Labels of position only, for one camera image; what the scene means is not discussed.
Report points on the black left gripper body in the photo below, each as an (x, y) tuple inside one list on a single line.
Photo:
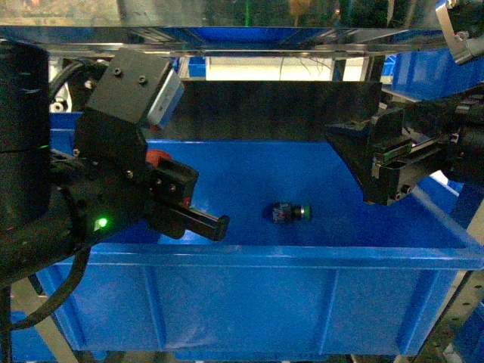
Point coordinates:
[(110, 131)]

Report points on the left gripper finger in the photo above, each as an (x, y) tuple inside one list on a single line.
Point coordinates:
[(204, 224)]

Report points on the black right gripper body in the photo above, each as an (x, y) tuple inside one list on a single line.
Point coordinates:
[(389, 153)]

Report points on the red mushroom push button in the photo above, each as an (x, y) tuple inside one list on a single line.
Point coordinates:
[(155, 156)]

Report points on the green mushroom push button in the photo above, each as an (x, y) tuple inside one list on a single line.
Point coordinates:
[(286, 213)]

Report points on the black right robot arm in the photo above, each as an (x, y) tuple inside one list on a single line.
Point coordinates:
[(467, 151)]

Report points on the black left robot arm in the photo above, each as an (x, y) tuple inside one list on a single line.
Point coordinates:
[(58, 205)]

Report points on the steel upper shelf beam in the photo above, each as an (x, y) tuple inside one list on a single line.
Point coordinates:
[(226, 41)]

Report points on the large blue target bin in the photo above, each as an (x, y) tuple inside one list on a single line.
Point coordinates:
[(356, 278)]

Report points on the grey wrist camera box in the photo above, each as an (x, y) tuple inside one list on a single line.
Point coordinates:
[(166, 101)]

